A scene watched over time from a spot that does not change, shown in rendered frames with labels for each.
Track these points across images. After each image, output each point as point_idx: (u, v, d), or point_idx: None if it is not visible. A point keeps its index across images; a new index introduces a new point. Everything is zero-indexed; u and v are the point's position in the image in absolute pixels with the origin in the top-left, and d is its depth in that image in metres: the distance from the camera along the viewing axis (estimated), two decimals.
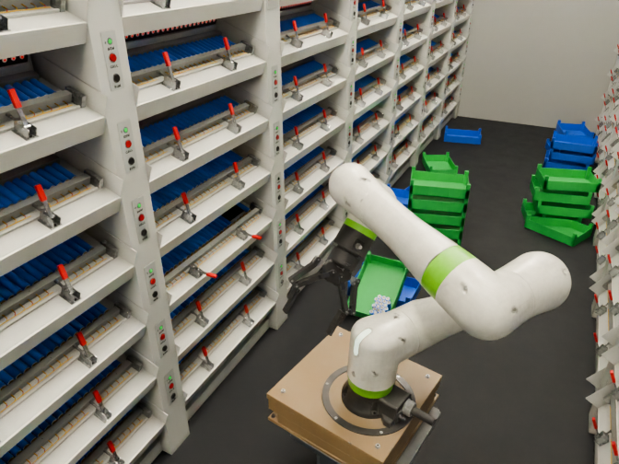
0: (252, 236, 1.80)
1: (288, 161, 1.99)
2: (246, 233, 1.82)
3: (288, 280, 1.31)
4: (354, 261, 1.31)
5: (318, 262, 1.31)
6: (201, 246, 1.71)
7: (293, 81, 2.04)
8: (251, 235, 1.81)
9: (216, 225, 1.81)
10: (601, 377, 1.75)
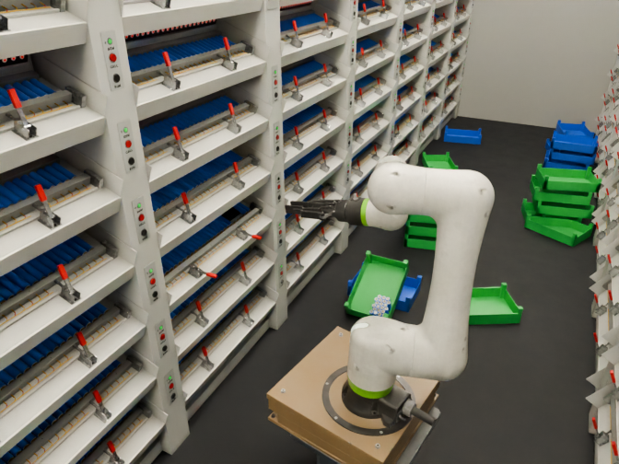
0: (252, 236, 1.80)
1: (288, 161, 1.99)
2: (246, 233, 1.82)
3: None
4: (343, 203, 1.69)
5: (335, 200, 1.79)
6: (201, 246, 1.71)
7: (293, 81, 2.04)
8: (251, 235, 1.81)
9: (216, 225, 1.81)
10: (601, 377, 1.75)
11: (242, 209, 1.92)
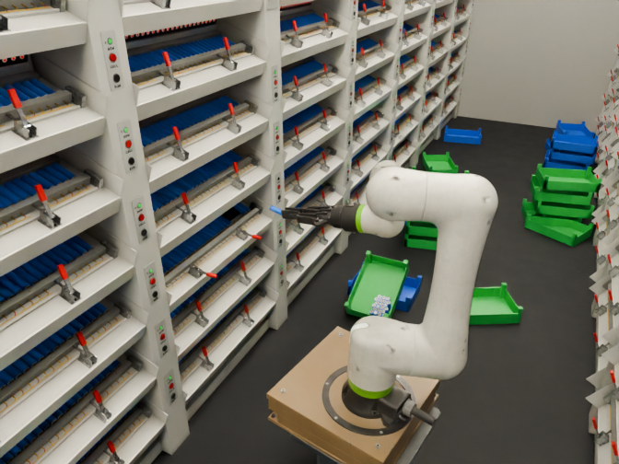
0: (252, 236, 1.80)
1: (288, 161, 1.99)
2: (246, 233, 1.82)
3: None
4: (338, 208, 1.65)
5: (331, 206, 1.75)
6: (201, 246, 1.71)
7: (293, 81, 2.04)
8: (251, 235, 1.81)
9: (216, 225, 1.81)
10: (601, 377, 1.75)
11: (242, 209, 1.92)
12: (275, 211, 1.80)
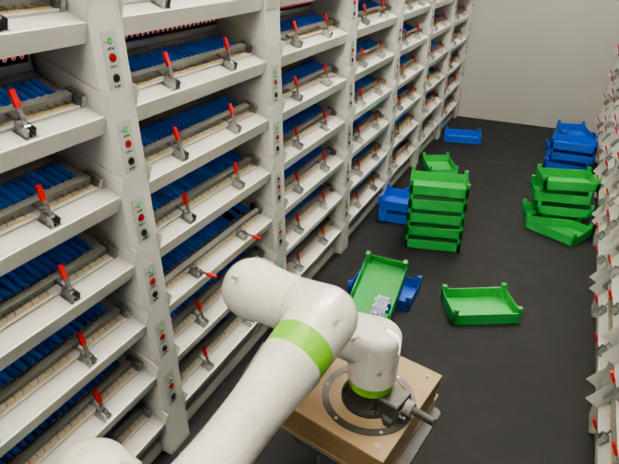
0: (252, 236, 1.80)
1: (288, 161, 1.99)
2: (246, 233, 1.82)
3: None
4: None
5: None
6: (201, 246, 1.71)
7: (293, 81, 2.04)
8: (251, 235, 1.81)
9: (216, 225, 1.81)
10: (601, 377, 1.75)
11: (242, 209, 1.92)
12: (230, 213, 1.89)
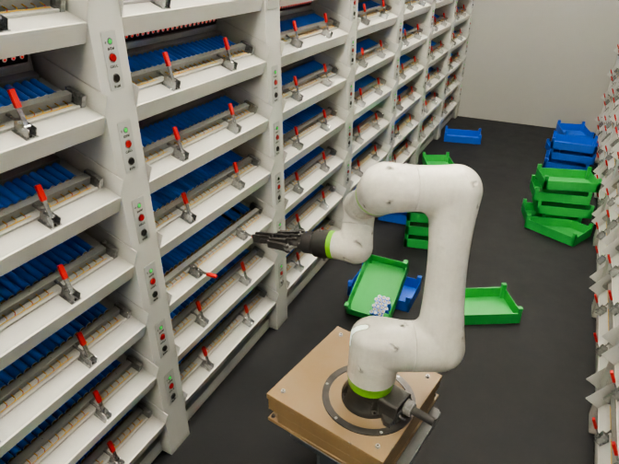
0: (252, 236, 1.80)
1: (288, 161, 1.99)
2: (246, 233, 1.82)
3: (267, 243, 1.74)
4: None
5: (287, 250, 1.70)
6: (201, 246, 1.71)
7: (293, 81, 2.04)
8: (251, 235, 1.81)
9: (216, 225, 1.81)
10: (601, 377, 1.75)
11: (242, 209, 1.92)
12: (230, 213, 1.89)
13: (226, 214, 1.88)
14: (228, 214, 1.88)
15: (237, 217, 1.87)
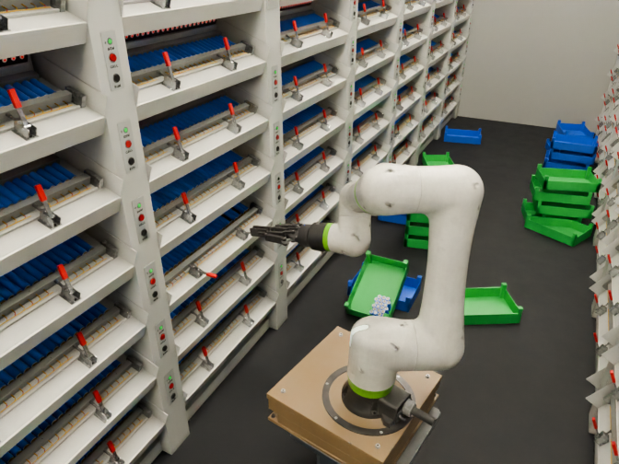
0: None
1: (288, 161, 1.99)
2: (246, 232, 1.82)
3: (264, 237, 1.73)
4: None
5: (286, 244, 1.69)
6: (200, 246, 1.71)
7: (293, 81, 2.04)
8: (250, 232, 1.80)
9: (216, 224, 1.81)
10: (601, 377, 1.75)
11: (240, 208, 1.92)
12: (228, 212, 1.89)
13: (224, 214, 1.88)
14: (227, 213, 1.88)
15: (236, 216, 1.87)
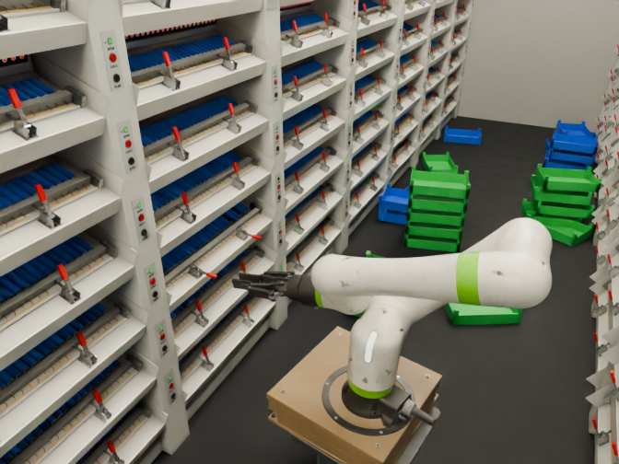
0: (252, 236, 1.80)
1: (288, 161, 1.99)
2: (246, 233, 1.82)
3: (248, 291, 1.48)
4: None
5: (273, 298, 1.45)
6: (201, 246, 1.71)
7: (293, 81, 2.04)
8: (251, 235, 1.81)
9: (216, 225, 1.81)
10: (601, 377, 1.75)
11: (242, 209, 1.92)
12: (230, 213, 1.89)
13: (225, 214, 1.88)
14: (227, 214, 1.88)
15: (237, 217, 1.87)
